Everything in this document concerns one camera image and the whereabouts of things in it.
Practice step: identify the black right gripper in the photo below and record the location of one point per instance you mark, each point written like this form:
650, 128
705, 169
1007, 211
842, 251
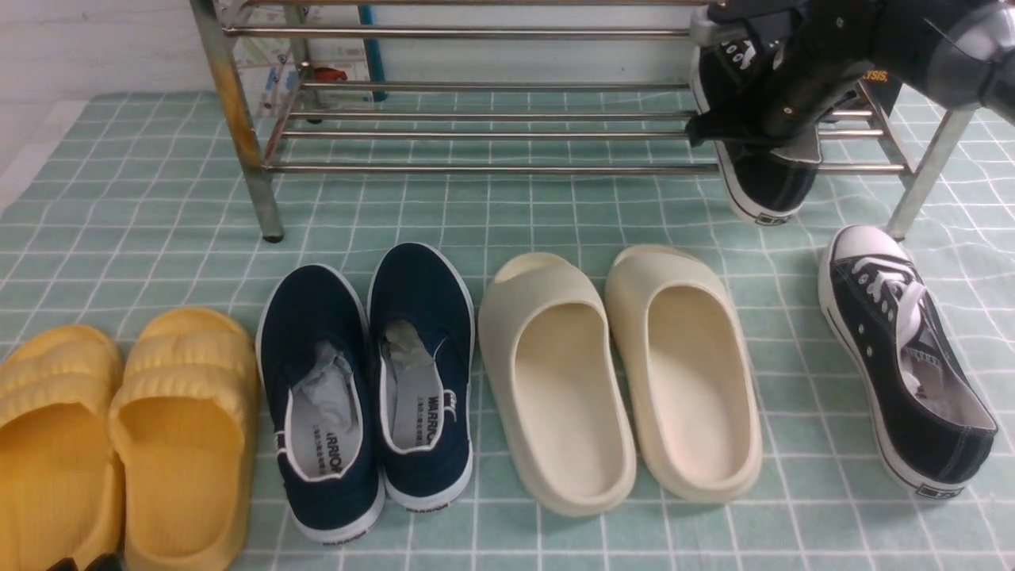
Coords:
808, 53

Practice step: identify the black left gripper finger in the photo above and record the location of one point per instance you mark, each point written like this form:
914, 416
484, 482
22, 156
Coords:
65, 564
105, 562

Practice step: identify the black canvas sneaker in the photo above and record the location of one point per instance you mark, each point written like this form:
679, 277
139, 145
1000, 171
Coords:
765, 188
931, 428

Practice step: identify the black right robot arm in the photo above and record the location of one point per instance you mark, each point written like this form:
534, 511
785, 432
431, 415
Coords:
959, 54

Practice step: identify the teal pole behind rack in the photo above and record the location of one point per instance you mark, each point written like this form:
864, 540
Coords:
372, 47

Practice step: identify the colourful box behind rack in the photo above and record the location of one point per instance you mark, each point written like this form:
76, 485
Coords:
269, 67

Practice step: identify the yellow slipper left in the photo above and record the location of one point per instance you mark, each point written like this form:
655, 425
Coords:
62, 482

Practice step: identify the yellow slipper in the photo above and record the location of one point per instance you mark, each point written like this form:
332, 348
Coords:
184, 423
62, 482

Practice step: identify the yellow slipper right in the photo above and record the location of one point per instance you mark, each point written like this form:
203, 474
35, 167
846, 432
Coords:
184, 423

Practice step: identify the navy slip-on shoe left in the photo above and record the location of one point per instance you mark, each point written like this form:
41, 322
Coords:
314, 363

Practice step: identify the navy slip-on shoe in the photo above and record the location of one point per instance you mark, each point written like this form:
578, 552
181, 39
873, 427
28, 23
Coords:
422, 327
314, 363

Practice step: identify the green checked tablecloth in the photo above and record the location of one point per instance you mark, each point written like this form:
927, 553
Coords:
136, 205

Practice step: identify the cream slide right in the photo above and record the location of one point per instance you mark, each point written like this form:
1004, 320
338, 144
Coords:
688, 368

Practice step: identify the cream slide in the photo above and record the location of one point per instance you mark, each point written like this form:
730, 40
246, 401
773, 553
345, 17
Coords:
688, 368
545, 344

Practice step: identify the black canvas sneaker on cloth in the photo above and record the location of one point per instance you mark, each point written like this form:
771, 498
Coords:
931, 428

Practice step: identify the navy slip-on shoe right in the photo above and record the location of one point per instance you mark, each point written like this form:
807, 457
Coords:
422, 327

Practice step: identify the cream slide left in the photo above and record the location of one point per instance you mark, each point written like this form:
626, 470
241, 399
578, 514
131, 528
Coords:
545, 344

